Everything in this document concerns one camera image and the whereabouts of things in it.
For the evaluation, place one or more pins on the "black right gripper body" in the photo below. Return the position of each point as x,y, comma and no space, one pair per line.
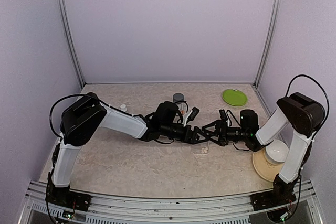
233,135

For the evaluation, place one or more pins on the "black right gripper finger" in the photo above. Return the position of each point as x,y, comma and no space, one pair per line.
216,137
213,127

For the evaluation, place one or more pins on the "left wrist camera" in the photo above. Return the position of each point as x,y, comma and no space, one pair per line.
190,116

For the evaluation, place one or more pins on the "aluminium frame post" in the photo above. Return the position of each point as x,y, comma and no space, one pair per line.
70,43
268,42

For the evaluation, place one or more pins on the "orange grey-capped pill bottle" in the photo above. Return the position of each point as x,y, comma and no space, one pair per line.
178,99

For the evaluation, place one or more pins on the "right aluminium frame post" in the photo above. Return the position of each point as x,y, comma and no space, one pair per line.
268,42

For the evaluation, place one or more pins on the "left aluminium frame post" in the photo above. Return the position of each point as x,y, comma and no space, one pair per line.
70,43

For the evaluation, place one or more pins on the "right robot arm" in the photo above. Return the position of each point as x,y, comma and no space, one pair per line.
304,115

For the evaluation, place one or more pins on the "beige plate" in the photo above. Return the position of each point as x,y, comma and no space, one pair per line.
263,168

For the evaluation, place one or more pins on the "front aluminium rail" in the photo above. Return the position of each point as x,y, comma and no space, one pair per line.
105,208

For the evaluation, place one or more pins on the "white bowl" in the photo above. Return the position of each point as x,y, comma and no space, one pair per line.
276,152

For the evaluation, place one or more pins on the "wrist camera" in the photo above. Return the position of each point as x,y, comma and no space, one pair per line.
190,116
224,115

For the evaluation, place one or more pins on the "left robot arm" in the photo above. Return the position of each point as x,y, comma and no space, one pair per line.
80,121

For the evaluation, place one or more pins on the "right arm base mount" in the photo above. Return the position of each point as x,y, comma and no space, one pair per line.
281,194

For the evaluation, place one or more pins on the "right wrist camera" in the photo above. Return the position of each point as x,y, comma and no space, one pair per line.
224,115

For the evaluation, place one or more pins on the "white round tablets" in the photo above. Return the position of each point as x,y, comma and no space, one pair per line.
204,150

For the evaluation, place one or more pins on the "clear plastic pill organizer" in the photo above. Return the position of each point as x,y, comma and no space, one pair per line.
201,148

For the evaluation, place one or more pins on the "green plate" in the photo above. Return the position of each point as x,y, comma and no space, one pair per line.
234,97

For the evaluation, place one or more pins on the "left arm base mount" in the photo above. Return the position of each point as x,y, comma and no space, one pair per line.
64,197

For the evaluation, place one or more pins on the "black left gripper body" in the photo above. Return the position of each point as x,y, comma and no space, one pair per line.
167,131

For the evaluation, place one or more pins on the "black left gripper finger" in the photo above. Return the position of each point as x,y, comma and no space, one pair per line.
198,140
197,132

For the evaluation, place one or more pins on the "small white-capped pill bottle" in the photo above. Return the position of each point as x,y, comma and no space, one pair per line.
123,108

